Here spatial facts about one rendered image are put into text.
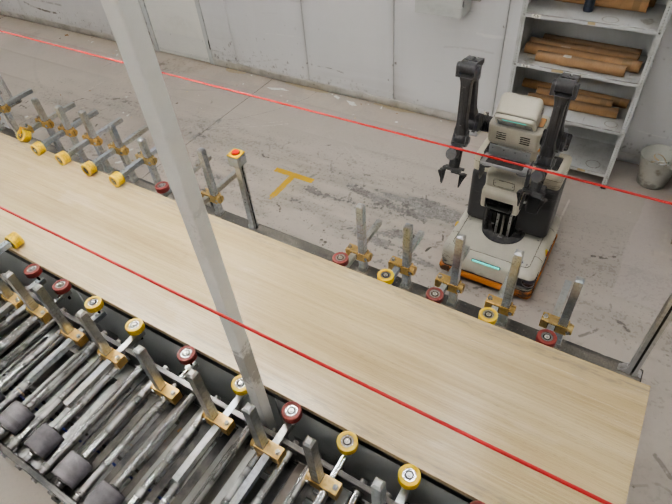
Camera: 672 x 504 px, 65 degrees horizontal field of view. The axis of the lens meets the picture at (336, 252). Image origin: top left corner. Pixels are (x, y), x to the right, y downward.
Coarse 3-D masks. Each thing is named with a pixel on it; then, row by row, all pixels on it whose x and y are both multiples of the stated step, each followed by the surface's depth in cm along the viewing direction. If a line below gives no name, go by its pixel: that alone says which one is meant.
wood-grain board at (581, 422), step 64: (0, 192) 317; (64, 192) 312; (128, 192) 308; (64, 256) 273; (128, 256) 269; (192, 256) 266; (256, 256) 263; (192, 320) 237; (256, 320) 234; (320, 320) 232; (384, 320) 229; (448, 320) 227; (320, 384) 209; (384, 384) 207; (448, 384) 205; (512, 384) 203; (576, 384) 201; (640, 384) 200; (384, 448) 189; (448, 448) 187; (512, 448) 186; (576, 448) 184
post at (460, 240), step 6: (462, 234) 226; (456, 240) 227; (462, 240) 225; (456, 246) 229; (462, 246) 227; (456, 252) 232; (462, 252) 232; (456, 258) 234; (462, 258) 236; (456, 264) 237; (456, 270) 239; (456, 276) 242; (450, 282) 247; (456, 282) 245; (450, 294) 252; (456, 294) 252; (450, 300) 255
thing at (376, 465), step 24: (0, 264) 319; (24, 264) 289; (48, 288) 296; (72, 288) 270; (72, 312) 317; (120, 312) 253; (120, 336) 282; (144, 336) 258; (168, 336) 240; (168, 360) 264; (216, 384) 248; (240, 408) 264; (312, 432) 221; (336, 432) 206; (336, 456) 224; (360, 456) 209; (384, 456) 196; (384, 480) 213; (432, 480) 187
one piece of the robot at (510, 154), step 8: (488, 152) 286; (496, 152) 283; (504, 152) 280; (512, 152) 278; (520, 152) 275; (528, 152) 274; (480, 160) 282; (488, 160) 282; (496, 160) 281; (512, 160) 280; (520, 160) 279; (528, 160) 276; (480, 168) 288; (504, 168) 277; (512, 168) 276; (520, 168) 275; (528, 168) 274; (480, 176) 295; (520, 176) 276; (528, 176) 276; (528, 184) 288
